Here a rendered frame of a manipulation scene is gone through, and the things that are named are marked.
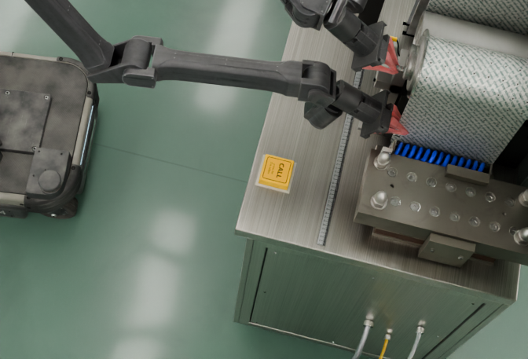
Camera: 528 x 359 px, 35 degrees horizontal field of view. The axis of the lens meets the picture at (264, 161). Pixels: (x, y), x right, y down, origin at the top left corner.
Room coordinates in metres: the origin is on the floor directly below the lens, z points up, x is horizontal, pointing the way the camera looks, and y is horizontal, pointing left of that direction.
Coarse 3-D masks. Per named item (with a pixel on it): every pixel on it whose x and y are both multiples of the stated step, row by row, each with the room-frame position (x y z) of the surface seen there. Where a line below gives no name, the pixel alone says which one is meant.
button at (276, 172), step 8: (264, 160) 0.86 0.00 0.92; (272, 160) 0.87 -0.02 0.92; (280, 160) 0.87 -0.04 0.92; (288, 160) 0.87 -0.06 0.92; (264, 168) 0.84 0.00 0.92; (272, 168) 0.85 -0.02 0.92; (280, 168) 0.85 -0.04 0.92; (288, 168) 0.85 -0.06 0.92; (264, 176) 0.82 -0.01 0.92; (272, 176) 0.83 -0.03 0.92; (280, 176) 0.83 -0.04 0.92; (288, 176) 0.83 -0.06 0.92; (264, 184) 0.81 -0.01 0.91; (272, 184) 0.81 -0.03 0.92; (280, 184) 0.81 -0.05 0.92; (288, 184) 0.82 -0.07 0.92
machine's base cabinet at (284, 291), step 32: (256, 256) 0.69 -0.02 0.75; (288, 256) 0.68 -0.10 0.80; (256, 288) 0.69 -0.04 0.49; (288, 288) 0.68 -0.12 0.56; (320, 288) 0.67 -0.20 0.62; (352, 288) 0.67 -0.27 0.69; (384, 288) 0.66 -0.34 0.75; (416, 288) 0.66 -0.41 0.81; (256, 320) 0.69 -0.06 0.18; (288, 320) 0.68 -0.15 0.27; (320, 320) 0.67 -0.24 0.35; (352, 320) 0.66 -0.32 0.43; (384, 320) 0.66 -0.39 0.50; (416, 320) 0.65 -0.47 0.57; (448, 320) 0.65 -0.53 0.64; (480, 320) 0.64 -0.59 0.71; (352, 352) 0.66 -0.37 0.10; (416, 352) 0.65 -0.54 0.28; (448, 352) 0.64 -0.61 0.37
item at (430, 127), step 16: (416, 112) 0.92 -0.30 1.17; (432, 112) 0.92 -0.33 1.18; (448, 112) 0.91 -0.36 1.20; (416, 128) 0.92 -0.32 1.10; (432, 128) 0.92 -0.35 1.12; (448, 128) 0.91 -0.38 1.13; (464, 128) 0.91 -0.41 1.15; (480, 128) 0.91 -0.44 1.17; (496, 128) 0.91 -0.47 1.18; (512, 128) 0.90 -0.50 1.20; (416, 144) 0.92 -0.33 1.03; (432, 144) 0.91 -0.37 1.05; (448, 144) 0.91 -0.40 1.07; (464, 144) 0.91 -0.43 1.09; (480, 144) 0.91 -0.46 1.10; (496, 144) 0.90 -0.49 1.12; (480, 160) 0.90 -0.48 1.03
